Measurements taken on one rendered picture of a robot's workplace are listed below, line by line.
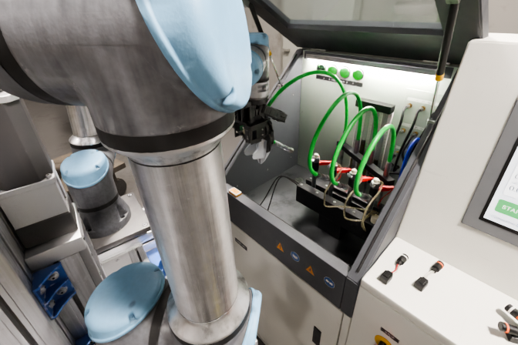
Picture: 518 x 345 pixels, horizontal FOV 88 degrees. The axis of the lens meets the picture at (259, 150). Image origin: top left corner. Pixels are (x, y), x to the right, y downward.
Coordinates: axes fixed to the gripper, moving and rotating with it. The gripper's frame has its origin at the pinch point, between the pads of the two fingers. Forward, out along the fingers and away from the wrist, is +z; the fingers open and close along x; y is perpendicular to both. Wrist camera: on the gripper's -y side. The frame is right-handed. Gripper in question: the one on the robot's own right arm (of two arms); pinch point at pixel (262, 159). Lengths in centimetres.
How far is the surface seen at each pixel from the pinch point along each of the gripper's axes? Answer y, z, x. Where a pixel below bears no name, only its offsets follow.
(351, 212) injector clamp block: -24.7, 24.7, 19.3
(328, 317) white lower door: -3, 52, 28
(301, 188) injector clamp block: -23.9, 25.0, -2.8
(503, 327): -11, 21, 63
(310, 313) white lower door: -3, 58, 21
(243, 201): -4.1, 27.8, -15.6
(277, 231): -2.9, 29.5, 3.7
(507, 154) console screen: -33, -8, 51
